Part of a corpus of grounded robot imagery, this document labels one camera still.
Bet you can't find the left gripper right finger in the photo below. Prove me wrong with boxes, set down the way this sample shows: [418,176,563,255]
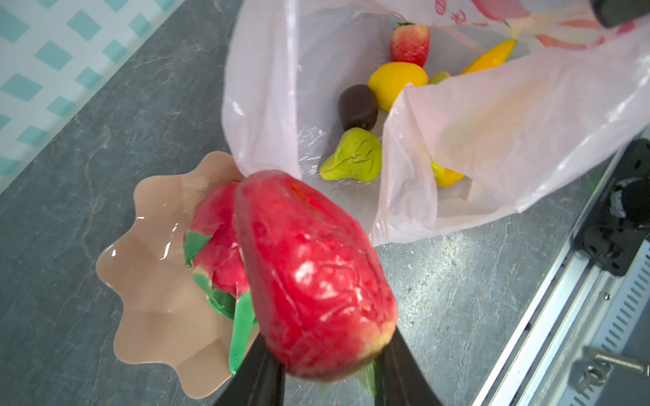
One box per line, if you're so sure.
[374,328,442,406]

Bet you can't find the red dragon fruit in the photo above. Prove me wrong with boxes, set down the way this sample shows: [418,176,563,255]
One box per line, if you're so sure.
[183,181,257,375]

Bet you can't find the small green fruit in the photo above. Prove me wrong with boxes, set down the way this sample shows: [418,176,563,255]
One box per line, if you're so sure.
[430,71,453,85]

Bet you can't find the dark brown round fruit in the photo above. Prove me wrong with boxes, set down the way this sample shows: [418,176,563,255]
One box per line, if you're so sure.
[338,84,378,131]

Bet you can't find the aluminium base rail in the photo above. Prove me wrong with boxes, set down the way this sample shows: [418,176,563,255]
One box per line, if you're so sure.
[475,143,649,405]

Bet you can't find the yellow lemon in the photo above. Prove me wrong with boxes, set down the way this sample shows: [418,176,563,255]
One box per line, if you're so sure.
[367,62,429,111]

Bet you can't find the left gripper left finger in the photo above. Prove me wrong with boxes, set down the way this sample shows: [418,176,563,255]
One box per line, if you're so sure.
[213,334,285,406]

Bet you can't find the green custard apple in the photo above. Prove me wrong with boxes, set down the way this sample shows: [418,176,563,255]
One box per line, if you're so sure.
[319,128,382,183]

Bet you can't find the pink printed plastic bag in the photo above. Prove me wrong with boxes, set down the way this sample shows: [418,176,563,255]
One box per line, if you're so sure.
[222,1,649,245]

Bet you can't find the yellow banana bunch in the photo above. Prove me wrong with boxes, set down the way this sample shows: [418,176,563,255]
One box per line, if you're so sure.
[432,39,517,188]

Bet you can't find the tan wavy fruit plate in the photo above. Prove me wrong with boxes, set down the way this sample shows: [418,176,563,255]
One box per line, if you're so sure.
[96,152,258,399]

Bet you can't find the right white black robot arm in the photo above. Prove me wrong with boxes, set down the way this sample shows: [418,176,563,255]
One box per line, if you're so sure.
[576,138,649,277]

